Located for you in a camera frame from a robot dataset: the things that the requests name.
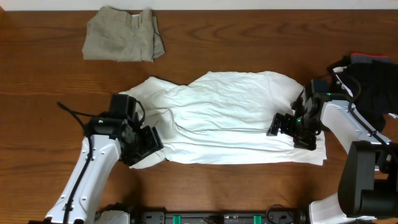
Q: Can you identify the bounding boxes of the white t-shirt black print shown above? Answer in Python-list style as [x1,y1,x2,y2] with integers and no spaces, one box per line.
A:
[127,72,326,169]

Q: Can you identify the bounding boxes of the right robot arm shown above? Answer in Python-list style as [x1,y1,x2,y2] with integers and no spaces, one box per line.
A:
[267,80,397,223]

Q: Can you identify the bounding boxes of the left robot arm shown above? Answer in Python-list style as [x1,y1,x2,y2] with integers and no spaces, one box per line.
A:
[42,94,164,224]

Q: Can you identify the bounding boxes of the black garment red trim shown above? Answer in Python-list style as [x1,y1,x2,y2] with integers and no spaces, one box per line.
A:
[327,53,397,132]

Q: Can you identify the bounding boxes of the folded khaki shorts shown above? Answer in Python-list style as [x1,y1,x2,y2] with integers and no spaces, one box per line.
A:
[82,6,165,62]

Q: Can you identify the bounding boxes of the left black cable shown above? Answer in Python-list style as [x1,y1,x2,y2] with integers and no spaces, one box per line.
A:
[57,100,146,224]

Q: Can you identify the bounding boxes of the black cable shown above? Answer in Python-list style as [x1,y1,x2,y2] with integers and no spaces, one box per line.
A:
[57,100,146,224]
[317,70,398,162]

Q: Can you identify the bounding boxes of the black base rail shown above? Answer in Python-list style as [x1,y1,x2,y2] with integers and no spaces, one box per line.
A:
[133,208,309,224]

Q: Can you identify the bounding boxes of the right black cable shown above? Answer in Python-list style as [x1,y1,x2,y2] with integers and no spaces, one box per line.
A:
[317,70,398,162]

